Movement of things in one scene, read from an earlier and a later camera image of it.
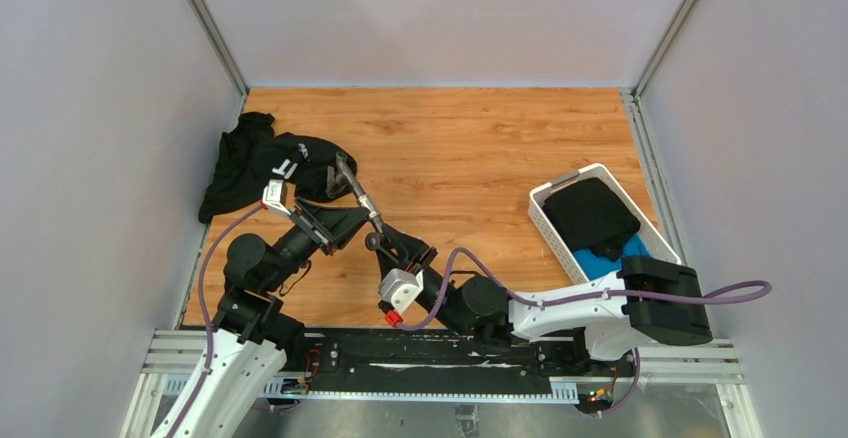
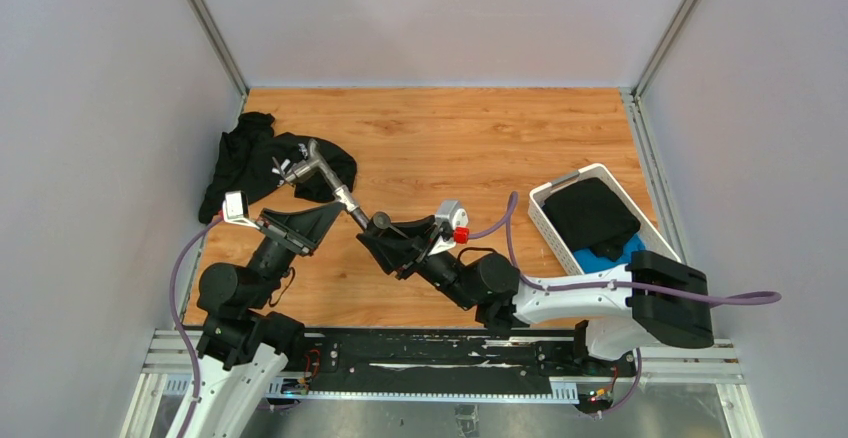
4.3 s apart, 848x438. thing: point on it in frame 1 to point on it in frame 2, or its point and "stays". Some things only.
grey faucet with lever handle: [338, 181] to [315, 165]
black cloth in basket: [590, 217] stays
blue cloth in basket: [592, 265] stays
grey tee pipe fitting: [368, 205] to [345, 197]
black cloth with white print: [252, 154] stays
